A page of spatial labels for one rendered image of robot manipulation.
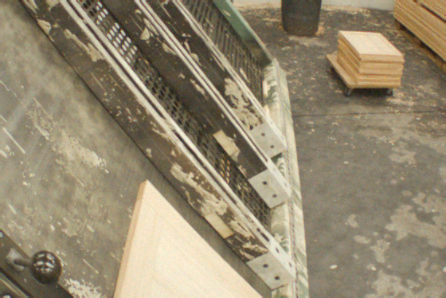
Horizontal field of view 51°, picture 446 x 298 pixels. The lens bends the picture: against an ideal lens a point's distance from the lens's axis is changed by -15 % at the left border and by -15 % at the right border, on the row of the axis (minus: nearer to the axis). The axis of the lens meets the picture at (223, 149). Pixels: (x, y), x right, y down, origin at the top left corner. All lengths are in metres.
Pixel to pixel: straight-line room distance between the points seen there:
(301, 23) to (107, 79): 4.44
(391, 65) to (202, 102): 2.99
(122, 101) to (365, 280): 1.87
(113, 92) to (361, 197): 2.32
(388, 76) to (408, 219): 1.57
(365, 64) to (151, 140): 3.19
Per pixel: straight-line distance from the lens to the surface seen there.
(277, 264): 1.28
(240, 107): 1.70
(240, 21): 2.36
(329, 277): 2.63
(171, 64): 1.36
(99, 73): 1.03
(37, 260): 0.51
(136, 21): 1.33
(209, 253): 1.09
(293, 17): 5.37
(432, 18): 5.40
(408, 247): 2.90
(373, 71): 4.20
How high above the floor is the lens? 1.89
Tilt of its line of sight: 33 degrees down
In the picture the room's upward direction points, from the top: 1 degrees clockwise
